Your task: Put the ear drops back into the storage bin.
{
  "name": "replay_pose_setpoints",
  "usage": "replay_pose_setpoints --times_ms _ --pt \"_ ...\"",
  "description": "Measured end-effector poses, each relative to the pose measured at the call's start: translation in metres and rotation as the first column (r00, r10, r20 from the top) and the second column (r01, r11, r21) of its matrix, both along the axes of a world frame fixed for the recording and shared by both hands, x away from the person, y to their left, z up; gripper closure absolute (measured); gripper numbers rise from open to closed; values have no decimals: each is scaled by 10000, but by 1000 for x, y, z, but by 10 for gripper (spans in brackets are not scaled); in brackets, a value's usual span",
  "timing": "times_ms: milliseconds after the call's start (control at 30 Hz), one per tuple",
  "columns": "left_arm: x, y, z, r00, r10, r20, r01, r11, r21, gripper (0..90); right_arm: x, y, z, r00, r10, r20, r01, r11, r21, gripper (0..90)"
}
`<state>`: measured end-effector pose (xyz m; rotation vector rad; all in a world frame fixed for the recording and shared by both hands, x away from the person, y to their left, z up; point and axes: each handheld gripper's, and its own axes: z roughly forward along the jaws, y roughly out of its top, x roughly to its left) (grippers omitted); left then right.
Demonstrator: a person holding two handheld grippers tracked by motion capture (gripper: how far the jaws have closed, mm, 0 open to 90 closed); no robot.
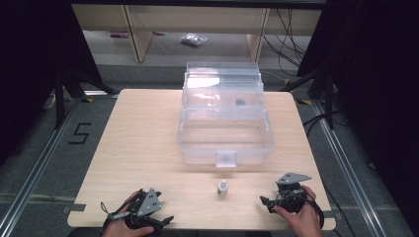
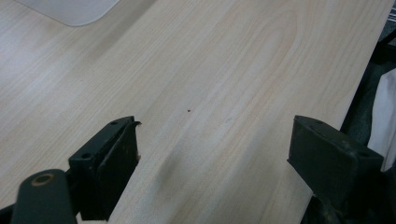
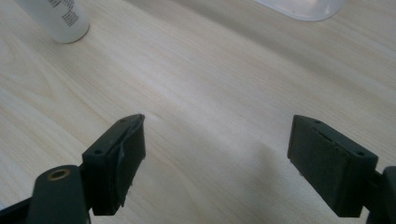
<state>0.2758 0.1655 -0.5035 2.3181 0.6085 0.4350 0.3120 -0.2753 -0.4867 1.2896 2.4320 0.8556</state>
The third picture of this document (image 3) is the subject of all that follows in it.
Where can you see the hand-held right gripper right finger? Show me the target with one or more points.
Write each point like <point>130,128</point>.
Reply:
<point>327,168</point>

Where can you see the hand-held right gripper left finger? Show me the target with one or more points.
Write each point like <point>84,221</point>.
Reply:
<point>115,168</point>

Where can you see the white plastic bottle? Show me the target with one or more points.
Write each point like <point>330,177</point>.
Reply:
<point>59,18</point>

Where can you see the clear plastic container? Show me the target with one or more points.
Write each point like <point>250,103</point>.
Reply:
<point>302,7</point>

